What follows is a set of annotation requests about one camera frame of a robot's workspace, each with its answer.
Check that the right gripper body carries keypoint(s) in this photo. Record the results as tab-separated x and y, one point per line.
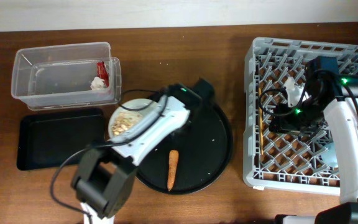
298	124

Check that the light blue cup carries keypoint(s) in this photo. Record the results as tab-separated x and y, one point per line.
329	155

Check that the grey plate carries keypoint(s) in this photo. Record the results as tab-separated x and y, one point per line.
142	105

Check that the red sauce packet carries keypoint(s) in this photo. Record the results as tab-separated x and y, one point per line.
103	73

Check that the white napkin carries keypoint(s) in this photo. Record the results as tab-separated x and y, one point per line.
98	84

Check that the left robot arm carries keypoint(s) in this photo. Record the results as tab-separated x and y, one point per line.
106	173

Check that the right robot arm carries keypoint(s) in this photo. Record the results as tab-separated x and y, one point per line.
333	97

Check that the grey dishwasher rack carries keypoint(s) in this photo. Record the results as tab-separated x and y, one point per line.
289	162

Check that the round black tray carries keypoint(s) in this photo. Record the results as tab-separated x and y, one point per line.
205	148

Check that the orange carrot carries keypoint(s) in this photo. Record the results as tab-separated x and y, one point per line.
172	168

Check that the food scraps and rice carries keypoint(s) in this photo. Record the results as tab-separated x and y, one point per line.
124	121

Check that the clear plastic bin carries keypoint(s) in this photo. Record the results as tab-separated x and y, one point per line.
59	76

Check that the black rectangular tray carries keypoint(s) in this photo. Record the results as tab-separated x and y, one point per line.
46	140

